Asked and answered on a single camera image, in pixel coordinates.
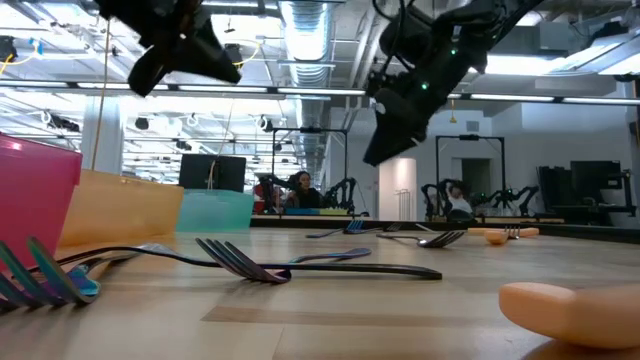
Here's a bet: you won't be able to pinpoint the white pillar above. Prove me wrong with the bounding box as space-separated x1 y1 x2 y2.
79 95 126 176

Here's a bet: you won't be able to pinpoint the black equipment rack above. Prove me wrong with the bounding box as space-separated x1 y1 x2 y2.
536 159 639 227

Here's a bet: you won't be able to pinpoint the red plastic bin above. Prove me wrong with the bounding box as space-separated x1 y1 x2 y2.
0 132 84 271

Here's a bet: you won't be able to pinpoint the teal plastic bin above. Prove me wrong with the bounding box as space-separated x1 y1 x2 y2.
174 188 255 233

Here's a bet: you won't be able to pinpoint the red background object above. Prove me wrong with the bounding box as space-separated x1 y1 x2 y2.
252 182 269 214

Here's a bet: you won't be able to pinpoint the scattered forks on table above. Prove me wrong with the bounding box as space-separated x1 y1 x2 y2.
247 218 640 245

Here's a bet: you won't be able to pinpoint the yellow hanging cable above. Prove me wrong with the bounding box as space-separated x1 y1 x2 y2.
89 19 114 174

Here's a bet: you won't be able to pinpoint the ceiling light strip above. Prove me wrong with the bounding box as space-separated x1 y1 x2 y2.
0 78 640 107

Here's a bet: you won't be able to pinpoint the person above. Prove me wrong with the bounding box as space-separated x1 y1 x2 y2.
283 170 324 210
444 180 474 216

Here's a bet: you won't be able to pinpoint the black background frame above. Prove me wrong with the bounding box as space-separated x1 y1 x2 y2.
271 127 350 216
434 133 507 221

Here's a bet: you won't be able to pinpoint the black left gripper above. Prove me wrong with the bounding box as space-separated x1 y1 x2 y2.
94 0 242 97

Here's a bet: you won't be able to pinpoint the black metal fork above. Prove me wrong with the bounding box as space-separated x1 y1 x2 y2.
27 242 444 281
363 222 403 235

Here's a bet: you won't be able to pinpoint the orange plastic bin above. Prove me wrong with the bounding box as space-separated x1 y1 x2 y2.
59 168 185 246

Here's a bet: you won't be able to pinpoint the silver ventilation duct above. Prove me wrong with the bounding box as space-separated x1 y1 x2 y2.
277 0 337 174

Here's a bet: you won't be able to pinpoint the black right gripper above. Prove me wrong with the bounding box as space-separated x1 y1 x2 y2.
362 0 496 168

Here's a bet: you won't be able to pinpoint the white door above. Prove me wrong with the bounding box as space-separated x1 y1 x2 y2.
377 156 418 223

